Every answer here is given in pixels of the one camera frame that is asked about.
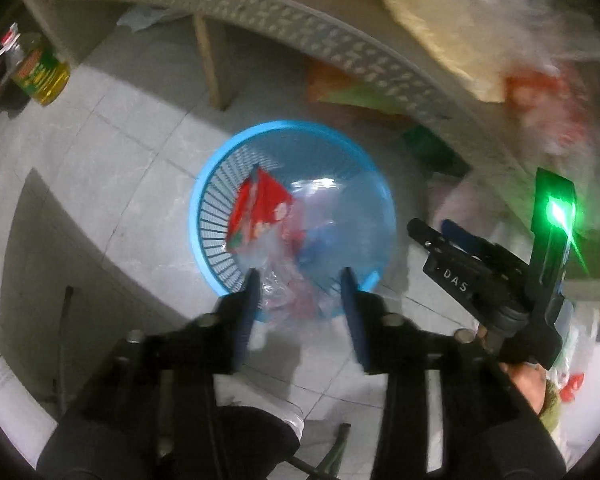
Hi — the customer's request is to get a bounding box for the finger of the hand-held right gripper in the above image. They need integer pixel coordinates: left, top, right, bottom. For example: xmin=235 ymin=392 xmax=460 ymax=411
xmin=407 ymin=217 xmax=461 ymax=261
xmin=441 ymin=219 xmax=496 ymax=258

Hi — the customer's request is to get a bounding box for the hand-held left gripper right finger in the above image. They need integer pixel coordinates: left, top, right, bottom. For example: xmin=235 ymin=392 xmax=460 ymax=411
xmin=341 ymin=266 xmax=566 ymax=480

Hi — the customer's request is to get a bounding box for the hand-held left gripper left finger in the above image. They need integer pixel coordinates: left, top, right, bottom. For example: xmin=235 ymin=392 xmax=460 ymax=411
xmin=55 ymin=270 xmax=262 ymax=480

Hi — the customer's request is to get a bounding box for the blue plastic wrapper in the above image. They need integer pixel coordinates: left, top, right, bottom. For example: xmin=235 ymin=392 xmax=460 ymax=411
xmin=300 ymin=230 xmax=341 ymax=261

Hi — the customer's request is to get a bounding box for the red printed snack bag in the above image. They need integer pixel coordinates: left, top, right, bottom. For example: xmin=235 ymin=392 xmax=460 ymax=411
xmin=225 ymin=167 xmax=293 ymax=251

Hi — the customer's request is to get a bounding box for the clear plastic bag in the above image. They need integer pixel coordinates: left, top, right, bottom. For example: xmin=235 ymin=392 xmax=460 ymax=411
xmin=250 ymin=180 xmax=361 ymax=316

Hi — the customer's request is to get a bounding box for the blue plastic mesh basket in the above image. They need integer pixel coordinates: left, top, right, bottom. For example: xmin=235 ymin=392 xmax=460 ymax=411
xmin=189 ymin=120 xmax=398 ymax=321

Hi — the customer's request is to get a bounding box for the person's right hand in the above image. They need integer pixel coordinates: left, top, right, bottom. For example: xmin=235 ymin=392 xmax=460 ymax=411
xmin=477 ymin=325 xmax=548 ymax=413

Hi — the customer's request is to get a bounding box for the green plastic bag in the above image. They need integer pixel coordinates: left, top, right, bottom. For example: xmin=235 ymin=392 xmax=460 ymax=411
xmin=402 ymin=125 xmax=471 ymax=176

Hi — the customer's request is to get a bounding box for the person's white shoe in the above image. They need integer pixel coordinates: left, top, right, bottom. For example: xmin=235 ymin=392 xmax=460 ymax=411
xmin=267 ymin=400 xmax=306 ymax=433

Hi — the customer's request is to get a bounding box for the person's black trouser leg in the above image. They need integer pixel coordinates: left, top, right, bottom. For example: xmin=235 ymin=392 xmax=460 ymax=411
xmin=37 ymin=402 xmax=301 ymax=480

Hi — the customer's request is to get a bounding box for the plastic bag with red contents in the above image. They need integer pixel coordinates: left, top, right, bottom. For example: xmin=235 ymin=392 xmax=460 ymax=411
xmin=502 ymin=67 xmax=596 ymax=171

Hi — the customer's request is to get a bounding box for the orange green bag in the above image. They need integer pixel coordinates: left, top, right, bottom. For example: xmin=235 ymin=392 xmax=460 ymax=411
xmin=305 ymin=62 xmax=416 ymax=116

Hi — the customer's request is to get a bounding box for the plastic bag with yellow flatbread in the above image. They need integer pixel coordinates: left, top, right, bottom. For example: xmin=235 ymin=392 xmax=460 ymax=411
xmin=375 ymin=0 xmax=571 ymax=106

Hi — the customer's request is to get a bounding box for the beige wicker table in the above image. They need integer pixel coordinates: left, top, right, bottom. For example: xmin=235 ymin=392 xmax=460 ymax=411
xmin=15 ymin=0 xmax=600 ymax=286

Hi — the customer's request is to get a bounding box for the wooden shelf leg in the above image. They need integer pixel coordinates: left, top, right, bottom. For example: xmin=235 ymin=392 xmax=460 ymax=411
xmin=192 ymin=12 xmax=231 ymax=111

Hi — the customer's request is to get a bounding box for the yellow cooking oil bottle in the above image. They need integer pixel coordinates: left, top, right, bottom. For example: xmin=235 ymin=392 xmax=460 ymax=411
xmin=0 ymin=22 xmax=72 ymax=107

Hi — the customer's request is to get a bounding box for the white cloth on floor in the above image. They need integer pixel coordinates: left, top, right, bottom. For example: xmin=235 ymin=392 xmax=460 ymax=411
xmin=115 ymin=5 xmax=173 ymax=36

